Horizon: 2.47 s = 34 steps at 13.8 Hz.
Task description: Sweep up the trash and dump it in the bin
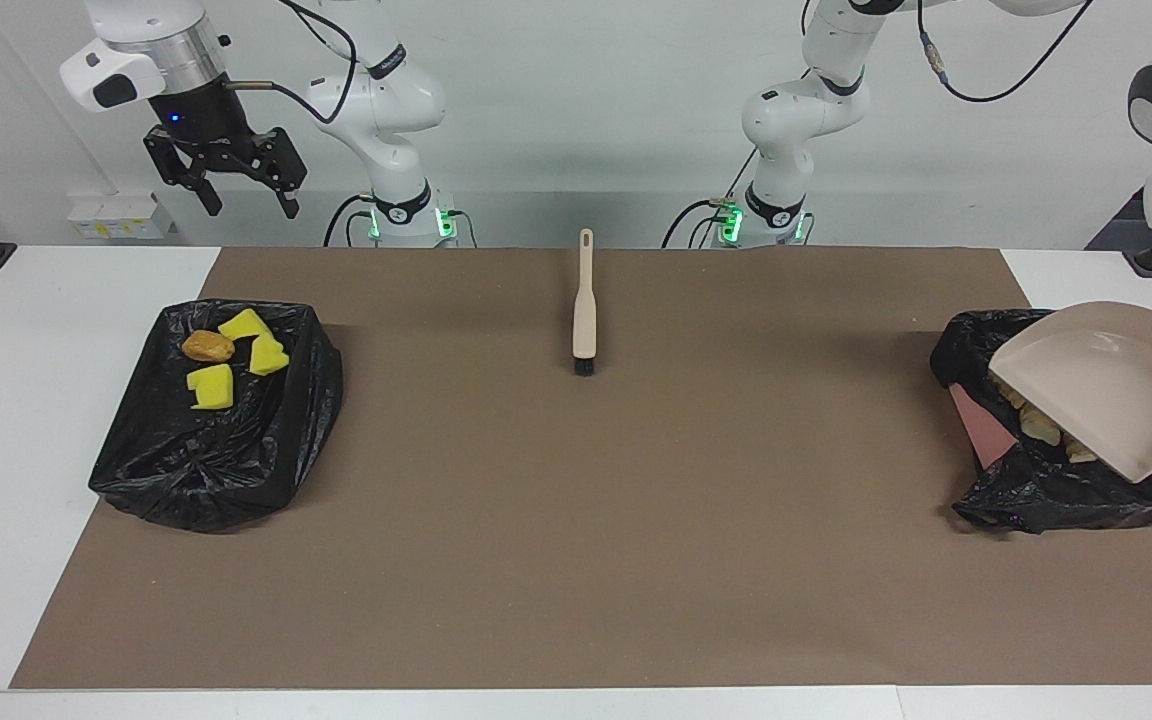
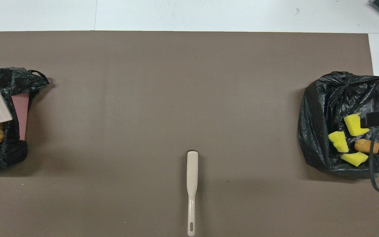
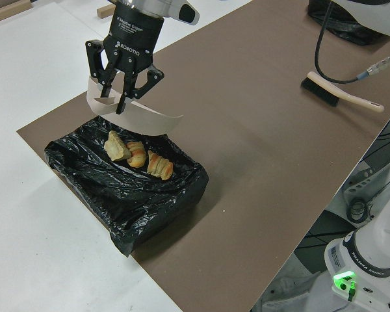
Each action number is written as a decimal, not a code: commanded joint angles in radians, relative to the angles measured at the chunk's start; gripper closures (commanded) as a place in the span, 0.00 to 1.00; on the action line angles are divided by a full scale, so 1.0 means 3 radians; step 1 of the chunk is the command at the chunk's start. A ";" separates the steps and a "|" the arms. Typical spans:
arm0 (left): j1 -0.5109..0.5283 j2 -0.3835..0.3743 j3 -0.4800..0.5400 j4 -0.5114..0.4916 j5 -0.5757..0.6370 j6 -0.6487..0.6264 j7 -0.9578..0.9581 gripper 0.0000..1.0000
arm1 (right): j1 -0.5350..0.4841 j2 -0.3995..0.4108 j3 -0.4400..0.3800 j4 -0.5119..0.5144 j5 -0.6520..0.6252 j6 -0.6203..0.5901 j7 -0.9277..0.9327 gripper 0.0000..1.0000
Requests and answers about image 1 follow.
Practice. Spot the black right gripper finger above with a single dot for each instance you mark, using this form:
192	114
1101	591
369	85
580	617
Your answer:
284	165
181	165

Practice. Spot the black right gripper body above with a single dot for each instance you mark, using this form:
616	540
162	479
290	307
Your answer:
206	125

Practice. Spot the beige plastic dustpan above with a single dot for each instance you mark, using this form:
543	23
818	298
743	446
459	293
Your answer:
1106	390

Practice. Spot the wedge yellow sponge piece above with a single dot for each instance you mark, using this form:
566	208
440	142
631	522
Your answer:
244	325

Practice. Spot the brown toy bread roll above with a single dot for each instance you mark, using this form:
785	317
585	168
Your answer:
208	346

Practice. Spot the embossed yellow sponge piece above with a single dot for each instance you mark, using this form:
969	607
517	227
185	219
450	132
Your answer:
269	357

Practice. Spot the pale toy dumpling pastry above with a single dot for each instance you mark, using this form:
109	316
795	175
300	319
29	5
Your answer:
1082	453
1041	425

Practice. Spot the notched yellow sponge piece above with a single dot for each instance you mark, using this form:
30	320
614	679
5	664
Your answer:
211	387

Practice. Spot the orange striped toy croissant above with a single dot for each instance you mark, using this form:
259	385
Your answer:
1014	397

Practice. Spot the beige hand brush black bristles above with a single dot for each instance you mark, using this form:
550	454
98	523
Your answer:
584	320

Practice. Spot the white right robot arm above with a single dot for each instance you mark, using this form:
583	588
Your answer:
376	100

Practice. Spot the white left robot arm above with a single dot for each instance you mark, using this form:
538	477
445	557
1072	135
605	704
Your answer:
796	110

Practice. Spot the pink plastic bin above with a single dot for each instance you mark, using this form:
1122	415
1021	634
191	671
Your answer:
981	430

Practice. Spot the black plastic trash bag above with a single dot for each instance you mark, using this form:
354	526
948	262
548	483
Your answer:
226	460
1036	495

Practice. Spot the white box on table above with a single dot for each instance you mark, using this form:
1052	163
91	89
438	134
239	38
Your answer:
116	222

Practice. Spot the brown table mat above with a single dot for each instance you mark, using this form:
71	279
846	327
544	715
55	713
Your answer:
576	560

